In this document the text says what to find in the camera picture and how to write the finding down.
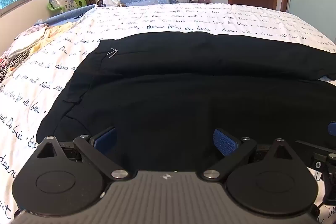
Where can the white script-printed bed cover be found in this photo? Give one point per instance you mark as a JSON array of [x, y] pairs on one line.
[[183, 19]]

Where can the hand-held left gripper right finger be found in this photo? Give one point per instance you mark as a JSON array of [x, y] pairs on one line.
[[224, 142]]

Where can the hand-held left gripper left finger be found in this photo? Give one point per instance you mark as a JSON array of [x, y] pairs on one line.
[[105, 140]]

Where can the black pants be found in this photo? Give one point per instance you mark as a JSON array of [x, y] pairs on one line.
[[170, 98]]

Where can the green plastic basket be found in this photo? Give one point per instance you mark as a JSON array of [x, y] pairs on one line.
[[79, 1]]

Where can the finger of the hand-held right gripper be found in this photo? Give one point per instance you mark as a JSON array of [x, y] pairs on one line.
[[332, 128]]

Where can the pale floral cloth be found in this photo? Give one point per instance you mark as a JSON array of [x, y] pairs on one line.
[[29, 37]]

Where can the yellow cloth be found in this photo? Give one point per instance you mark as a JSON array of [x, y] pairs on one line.
[[56, 32]]

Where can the crumpled printed plastic bag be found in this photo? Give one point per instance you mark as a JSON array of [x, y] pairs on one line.
[[109, 2]]

